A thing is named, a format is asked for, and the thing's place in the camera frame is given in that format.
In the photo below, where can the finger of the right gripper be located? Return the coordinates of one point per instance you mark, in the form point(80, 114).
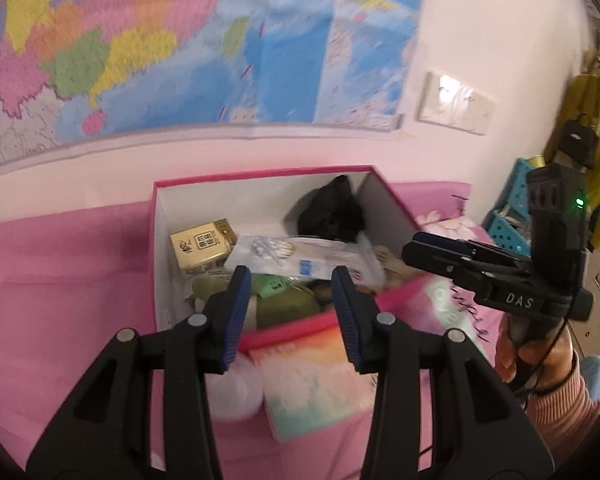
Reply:
point(430, 259)
point(433, 244)

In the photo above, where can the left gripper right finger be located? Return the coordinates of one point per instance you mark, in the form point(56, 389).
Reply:
point(440, 410)

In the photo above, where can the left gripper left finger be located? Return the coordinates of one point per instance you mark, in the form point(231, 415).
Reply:
point(141, 411)

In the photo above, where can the black cloth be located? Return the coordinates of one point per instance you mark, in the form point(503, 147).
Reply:
point(333, 213)

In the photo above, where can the cotton swab pack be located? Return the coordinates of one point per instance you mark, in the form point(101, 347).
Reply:
point(307, 258)

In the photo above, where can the green frog plush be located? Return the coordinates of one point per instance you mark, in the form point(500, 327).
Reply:
point(295, 304)

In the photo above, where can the small beige carton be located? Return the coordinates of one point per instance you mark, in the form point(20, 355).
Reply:
point(204, 247)

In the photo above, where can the white wet wipes pack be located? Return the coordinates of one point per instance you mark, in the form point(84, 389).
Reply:
point(210, 277)

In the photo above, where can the green cotton pad pack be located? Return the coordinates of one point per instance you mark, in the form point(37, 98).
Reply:
point(270, 285)

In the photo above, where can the right forearm pink sleeve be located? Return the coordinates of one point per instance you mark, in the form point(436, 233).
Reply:
point(565, 413)

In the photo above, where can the person's right hand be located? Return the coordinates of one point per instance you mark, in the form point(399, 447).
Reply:
point(556, 361)

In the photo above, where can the blue plastic rack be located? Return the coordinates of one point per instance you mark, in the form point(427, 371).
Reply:
point(509, 222)

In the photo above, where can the white pump bottle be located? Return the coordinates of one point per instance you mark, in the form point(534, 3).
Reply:
point(237, 395)

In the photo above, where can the black handbag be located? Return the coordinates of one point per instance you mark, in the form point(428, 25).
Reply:
point(579, 140)

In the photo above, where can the pastel tissue pack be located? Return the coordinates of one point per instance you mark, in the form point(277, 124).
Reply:
point(309, 384)

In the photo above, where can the mustard yellow coat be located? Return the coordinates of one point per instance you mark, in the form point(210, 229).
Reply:
point(582, 97)

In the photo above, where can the pink storage box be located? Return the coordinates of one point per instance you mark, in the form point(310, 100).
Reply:
point(263, 208)

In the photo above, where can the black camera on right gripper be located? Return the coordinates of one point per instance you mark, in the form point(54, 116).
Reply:
point(557, 207)

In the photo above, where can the white wall socket panel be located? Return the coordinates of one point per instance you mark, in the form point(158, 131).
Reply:
point(449, 103)

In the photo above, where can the colourful wall map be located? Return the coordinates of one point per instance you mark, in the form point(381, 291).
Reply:
point(77, 70)

